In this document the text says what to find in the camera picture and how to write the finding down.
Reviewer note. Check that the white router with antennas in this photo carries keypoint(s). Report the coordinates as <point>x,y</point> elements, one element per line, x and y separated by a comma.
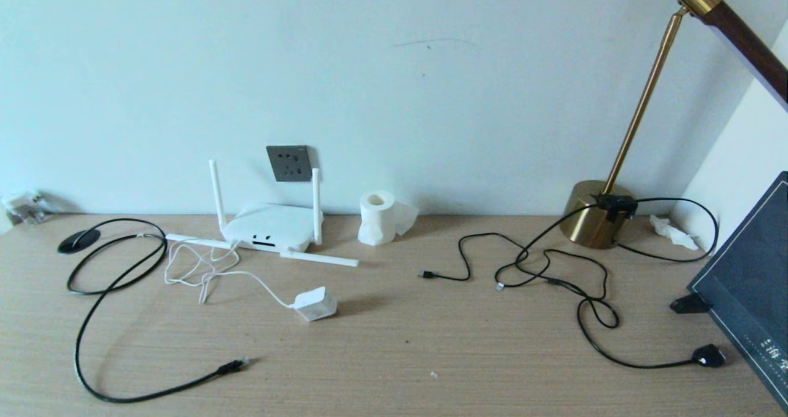
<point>271,223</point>

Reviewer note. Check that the white toilet paper roll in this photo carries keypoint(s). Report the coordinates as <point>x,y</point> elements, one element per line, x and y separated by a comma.
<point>377,220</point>

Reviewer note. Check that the brass desk lamp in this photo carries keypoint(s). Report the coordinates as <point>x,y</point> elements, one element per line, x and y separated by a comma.
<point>588,217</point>

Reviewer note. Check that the crumpled white tissue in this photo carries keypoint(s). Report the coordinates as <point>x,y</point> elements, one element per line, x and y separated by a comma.
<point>674,233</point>

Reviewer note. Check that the black round desk grommet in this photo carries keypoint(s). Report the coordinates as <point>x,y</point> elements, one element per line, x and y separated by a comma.
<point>79,241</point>

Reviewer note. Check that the dark framed board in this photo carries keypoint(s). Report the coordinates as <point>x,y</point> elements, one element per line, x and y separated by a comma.
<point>751,281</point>

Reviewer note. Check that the white plastic wrapped item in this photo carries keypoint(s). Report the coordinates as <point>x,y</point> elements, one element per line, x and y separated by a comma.
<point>23,206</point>

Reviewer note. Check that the grey wall socket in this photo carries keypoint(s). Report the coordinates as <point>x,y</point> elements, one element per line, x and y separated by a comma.
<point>289,163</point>

